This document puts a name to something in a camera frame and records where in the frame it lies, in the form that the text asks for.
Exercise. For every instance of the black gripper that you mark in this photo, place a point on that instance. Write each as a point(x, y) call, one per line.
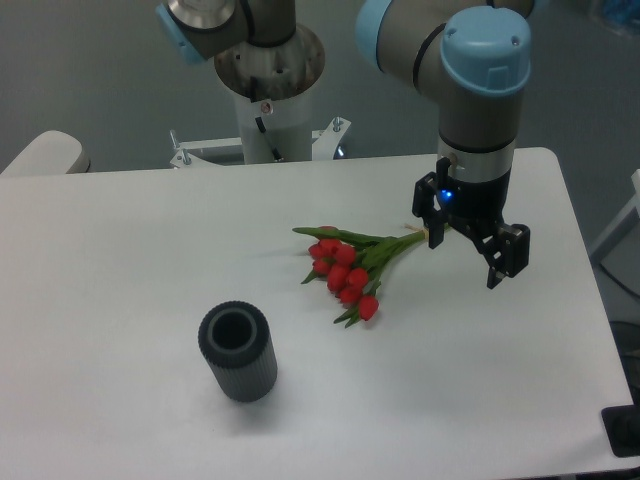
point(475, 209)

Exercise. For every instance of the red tulip bouquet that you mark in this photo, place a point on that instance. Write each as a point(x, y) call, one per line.
point(352, 266)

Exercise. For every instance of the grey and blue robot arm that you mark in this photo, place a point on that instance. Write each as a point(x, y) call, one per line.
point(472, 58)

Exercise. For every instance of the white furniture at right edge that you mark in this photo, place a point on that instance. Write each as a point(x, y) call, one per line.
point(622, 223)

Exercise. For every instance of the black device at table edge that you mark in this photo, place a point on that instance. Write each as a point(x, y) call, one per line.
point(622, 428)

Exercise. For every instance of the dark grey ribbed vase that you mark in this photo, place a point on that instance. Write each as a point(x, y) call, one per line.
point(235, 340)

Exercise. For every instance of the beige chair back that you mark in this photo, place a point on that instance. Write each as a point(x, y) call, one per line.
point(51, 153)

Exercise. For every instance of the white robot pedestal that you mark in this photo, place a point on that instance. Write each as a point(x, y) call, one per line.
point(272, 91)

